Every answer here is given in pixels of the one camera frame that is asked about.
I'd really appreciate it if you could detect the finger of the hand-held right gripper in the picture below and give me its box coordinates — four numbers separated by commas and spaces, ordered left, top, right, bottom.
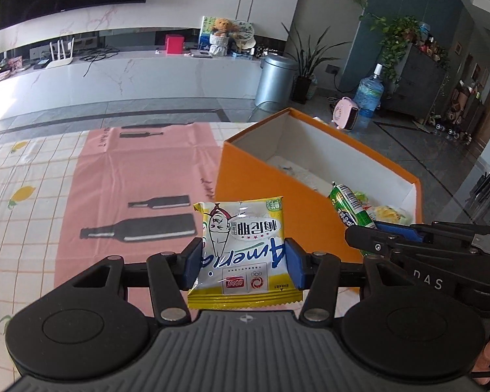
373, 220, 490, 251
345, 224, 431, 257

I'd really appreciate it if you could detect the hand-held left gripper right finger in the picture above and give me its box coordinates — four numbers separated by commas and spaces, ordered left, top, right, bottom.
285, 238, 393, 324

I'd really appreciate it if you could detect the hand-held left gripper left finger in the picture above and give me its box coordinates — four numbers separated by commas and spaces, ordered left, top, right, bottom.
71, 238, 205, 324

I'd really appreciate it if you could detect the green snack packet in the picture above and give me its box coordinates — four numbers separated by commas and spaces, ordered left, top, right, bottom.
328, 181, 379, 256

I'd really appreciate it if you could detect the white yellow snack packet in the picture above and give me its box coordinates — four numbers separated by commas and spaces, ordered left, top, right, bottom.
187, 196, 303, 310

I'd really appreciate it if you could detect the orange cardboard box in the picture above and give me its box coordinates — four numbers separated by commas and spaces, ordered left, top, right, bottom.
214, 107, 424, 291

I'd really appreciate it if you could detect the pink bottle print mat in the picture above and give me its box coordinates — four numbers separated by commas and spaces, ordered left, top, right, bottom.
53, 122, 230, 290

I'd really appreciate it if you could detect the pink space heater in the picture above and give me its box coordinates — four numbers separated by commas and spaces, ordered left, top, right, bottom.
329, 96, 361, 132

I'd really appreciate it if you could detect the shelf with figurines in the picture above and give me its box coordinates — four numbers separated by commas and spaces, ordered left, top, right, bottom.
428, 64, 490, 148

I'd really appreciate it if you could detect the blue water jug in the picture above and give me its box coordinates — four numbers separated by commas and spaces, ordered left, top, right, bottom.
353, 63, 384, 128

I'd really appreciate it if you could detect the dark green cabinet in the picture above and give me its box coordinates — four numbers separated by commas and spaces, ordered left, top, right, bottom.
381, 42, 450, 122

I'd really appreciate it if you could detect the long leaf plant black pot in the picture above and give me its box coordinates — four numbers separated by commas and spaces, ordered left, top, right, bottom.
281, 22, 352, 104

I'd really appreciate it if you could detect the checkered lemon tablecloth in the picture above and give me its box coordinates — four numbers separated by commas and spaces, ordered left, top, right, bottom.
0, 120, 366, 392

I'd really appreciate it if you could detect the grey pedal trash can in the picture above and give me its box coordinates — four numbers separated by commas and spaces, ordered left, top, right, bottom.
253, 53, 300, 108

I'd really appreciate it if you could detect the trailing pothos plant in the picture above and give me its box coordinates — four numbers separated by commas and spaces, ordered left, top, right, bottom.
367, 15, 422, 87

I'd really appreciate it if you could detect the white marble media console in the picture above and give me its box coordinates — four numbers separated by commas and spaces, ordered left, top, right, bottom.
0, 44, 264, 122

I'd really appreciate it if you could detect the red cube box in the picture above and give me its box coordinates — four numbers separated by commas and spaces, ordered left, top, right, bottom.
165, 33, 186, 55

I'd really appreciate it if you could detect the white lace basket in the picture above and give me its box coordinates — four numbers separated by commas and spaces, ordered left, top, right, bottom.
209, 33, 230, 56

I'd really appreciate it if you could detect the round hand fan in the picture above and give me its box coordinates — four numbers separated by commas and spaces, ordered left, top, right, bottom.
232, 19, 257, 50

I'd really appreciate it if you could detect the brown teddy bear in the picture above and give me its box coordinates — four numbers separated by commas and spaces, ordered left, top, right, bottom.
210, 17, 235, 36

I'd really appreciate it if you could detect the white router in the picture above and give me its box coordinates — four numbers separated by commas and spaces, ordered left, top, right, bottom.
44, 37, 75, 68

